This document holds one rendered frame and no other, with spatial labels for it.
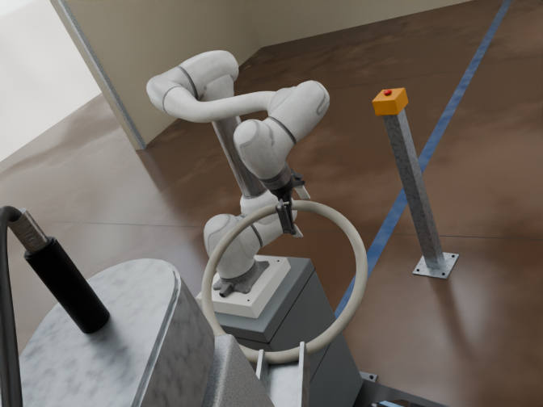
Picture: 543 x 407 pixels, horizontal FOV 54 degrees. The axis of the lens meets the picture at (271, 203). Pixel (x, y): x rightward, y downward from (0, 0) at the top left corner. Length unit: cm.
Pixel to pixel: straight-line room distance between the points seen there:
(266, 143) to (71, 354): 77
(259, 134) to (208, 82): 56
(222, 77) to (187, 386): 132
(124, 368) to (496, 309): 240
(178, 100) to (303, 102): 47
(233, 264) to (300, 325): 37
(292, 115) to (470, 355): 168
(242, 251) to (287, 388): 77
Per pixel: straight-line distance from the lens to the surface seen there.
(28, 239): 65
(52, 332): 77
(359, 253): 142
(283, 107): 137
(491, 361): 266
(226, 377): 78
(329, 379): 239
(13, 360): 52
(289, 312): 206
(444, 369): 266
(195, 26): 786
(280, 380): 136
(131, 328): 68
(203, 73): 181
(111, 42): 680
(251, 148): 130
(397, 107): 253
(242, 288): 203
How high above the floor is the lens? 206
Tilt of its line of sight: 29 degrees down
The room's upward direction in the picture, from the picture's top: 24 degrees counter-clockwise
